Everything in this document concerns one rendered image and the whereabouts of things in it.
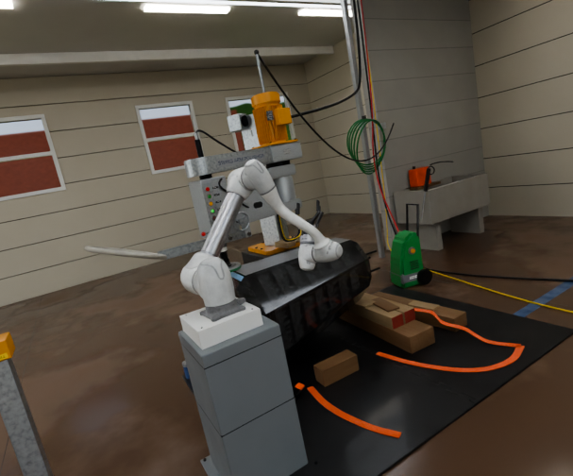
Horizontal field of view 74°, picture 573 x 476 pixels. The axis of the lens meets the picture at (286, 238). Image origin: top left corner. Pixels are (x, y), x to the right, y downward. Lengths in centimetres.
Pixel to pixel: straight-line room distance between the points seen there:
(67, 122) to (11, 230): 230
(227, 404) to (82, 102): 770
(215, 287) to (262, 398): 57
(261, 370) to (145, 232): 714
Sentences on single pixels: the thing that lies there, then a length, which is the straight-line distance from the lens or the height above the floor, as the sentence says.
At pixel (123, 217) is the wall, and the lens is 875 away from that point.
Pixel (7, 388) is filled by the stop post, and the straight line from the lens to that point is 199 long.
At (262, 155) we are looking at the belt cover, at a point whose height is 164.
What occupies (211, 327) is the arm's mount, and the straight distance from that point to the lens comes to 182.
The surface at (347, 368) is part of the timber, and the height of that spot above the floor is 7.
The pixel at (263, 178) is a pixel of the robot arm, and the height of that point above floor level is 148.
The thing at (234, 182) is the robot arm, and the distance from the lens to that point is 217.
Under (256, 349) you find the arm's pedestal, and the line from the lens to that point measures 187.
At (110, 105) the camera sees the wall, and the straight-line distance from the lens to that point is 898.
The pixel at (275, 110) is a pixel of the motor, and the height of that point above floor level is 195.
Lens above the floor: 153
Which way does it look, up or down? 11 degrees down
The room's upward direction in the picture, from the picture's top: 11 degrees counter-clockwise
